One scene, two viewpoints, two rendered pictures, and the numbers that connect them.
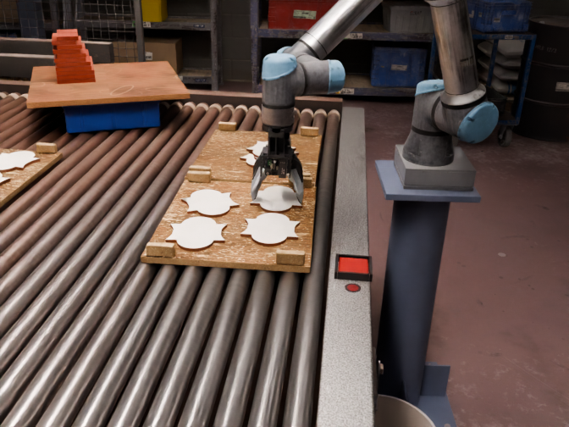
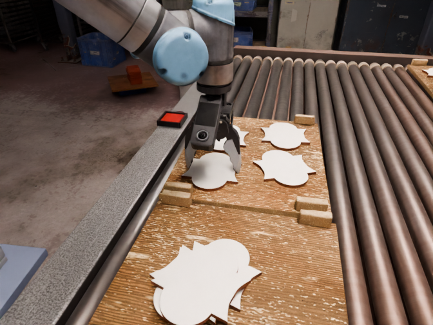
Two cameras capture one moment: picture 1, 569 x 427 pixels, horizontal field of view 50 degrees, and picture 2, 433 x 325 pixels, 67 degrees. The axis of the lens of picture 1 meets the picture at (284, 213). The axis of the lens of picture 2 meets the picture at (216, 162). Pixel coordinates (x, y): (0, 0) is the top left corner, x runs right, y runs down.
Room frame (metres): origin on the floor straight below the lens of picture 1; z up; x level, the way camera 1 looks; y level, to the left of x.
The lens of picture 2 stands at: (1.98, 0.10, 1.36)
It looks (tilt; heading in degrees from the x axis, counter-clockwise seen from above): 33 degrees down; 187
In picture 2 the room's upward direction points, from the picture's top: straight up
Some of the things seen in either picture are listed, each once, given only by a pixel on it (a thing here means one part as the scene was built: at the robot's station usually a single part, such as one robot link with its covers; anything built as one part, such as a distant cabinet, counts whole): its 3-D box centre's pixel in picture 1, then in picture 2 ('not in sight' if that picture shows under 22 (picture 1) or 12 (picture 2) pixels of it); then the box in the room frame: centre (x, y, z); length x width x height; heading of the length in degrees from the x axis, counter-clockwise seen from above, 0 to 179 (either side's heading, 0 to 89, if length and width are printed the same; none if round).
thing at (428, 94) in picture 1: (436, 102); not in sight; (1.70, -0.43, 1.10); 0.13 x 0.12 x 0.14; 26
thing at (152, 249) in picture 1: (160, 249); (304, 119); (1.09, 0.25, 0.95); 0.06 x 0.02 x 0.03; 86
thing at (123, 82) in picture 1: (106, 81); not in sight; (2.12, 0.64, 1.03); 0.50 x 0.50 x 0.02; 19
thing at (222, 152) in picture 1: (259, 156); (223, 305); (1.70, 0.08, 0.93); 0.41 x 0.35 x 0.02; 175
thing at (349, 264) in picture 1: (353, 268); (172, 119); (1.08, -0.15, 0.92); 0.06 x 0.06 x 0.01; 84
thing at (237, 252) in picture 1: (239, 219); (251, 155); (1.27, 0.11, 0.93); 0.41 x 0.35 x 0.02; 176
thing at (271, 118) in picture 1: (279, 114); (212, 71); (1.35, 0.02, 1.16); 0.08 x 0.08 x 0.05
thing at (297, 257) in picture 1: (290, 257); not in sight; (1.07, -0.01, 0.95); 0.06 x 0.02 x 0.03; 86
